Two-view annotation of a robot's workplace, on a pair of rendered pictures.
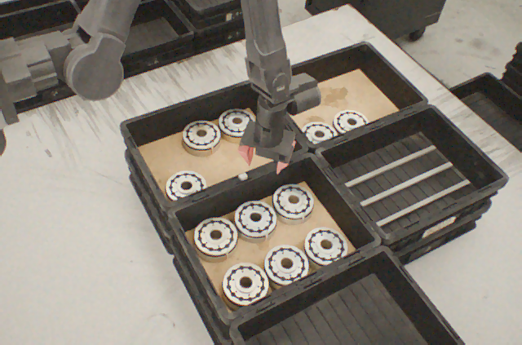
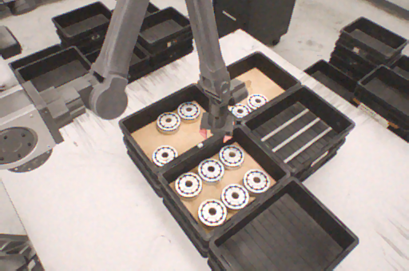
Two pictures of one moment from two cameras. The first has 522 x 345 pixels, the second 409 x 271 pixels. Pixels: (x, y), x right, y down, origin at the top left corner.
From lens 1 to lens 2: 0.16 m
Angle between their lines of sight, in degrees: 3
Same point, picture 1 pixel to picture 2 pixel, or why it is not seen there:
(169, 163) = (151, 141)
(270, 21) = (215, 49)
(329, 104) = not seen: hidden behind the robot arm
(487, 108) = (323, 79)
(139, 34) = not seen: hidden behind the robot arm
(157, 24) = not seen: hidden behind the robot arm
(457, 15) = (296, 28)
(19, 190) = (61, 169)
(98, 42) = (109, 81)
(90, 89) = (108, 113)
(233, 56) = (177, 69)
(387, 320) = (299, 221)
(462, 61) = (303, 53)
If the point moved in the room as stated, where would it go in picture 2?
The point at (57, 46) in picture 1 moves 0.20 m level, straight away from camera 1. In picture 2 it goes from (83, 88) to (60, 35)
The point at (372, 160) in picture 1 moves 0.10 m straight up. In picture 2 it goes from (273, 122) to (278, 108)
